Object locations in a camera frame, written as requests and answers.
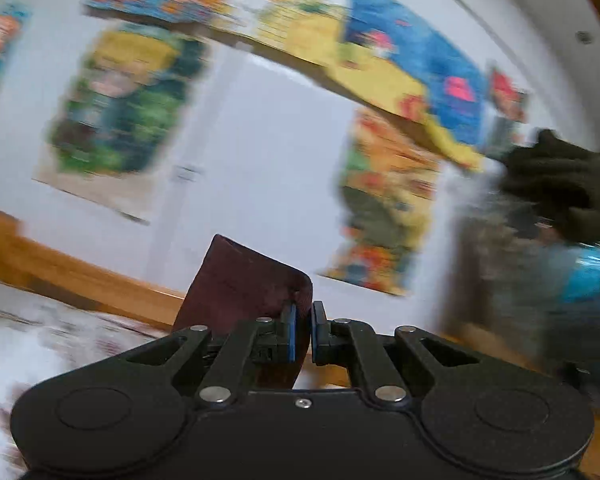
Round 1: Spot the small orange blue wall poster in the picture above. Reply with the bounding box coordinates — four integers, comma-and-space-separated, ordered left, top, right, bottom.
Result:
0, 4, 32, 88

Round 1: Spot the long colourful wall poster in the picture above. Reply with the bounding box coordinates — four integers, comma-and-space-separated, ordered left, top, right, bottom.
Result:
82, 0, 487, 173

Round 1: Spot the orange and green wall poster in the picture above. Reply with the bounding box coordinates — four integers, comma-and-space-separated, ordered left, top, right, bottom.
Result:
322, 109, 448, 297

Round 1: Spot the green cartoon wall poster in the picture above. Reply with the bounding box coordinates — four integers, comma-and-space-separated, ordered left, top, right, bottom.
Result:
32, 24, 212, 225

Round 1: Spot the grey blurred cloth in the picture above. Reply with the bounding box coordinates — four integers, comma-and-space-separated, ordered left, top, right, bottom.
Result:
452, 185, 581, 386

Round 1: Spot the wooden bed frame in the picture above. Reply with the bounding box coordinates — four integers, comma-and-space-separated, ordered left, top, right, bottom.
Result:
0, 207, 600, 480

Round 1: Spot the maroon small cloth garment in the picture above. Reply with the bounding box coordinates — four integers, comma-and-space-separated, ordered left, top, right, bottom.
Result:
172, 234, 315, 391

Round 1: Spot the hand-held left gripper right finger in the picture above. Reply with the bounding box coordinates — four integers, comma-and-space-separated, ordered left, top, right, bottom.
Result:
310, 300, 482, 406

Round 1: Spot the dark olive knit cloth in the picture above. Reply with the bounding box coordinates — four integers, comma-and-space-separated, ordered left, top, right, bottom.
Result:
499, 129, 600, 247

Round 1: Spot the small red wall poster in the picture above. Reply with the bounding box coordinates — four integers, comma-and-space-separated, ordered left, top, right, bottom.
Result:
487, 64, 528, 123

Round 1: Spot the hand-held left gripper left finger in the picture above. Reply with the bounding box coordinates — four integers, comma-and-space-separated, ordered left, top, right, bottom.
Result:
124, 302, 297, 405

